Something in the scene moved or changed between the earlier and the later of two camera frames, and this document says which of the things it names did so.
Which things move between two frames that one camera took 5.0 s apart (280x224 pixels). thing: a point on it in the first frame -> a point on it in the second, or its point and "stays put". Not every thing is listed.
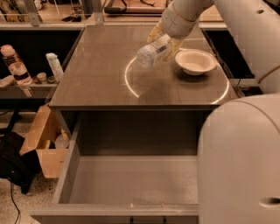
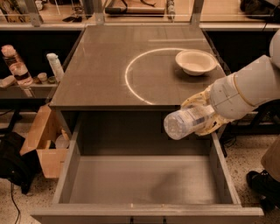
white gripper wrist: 177,24 -> 224,97
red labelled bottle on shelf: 16,66 stays put
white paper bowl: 195,62 stays put
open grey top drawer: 128,167 stays put
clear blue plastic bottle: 147,54 -> 179,123
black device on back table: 136,11 stays put
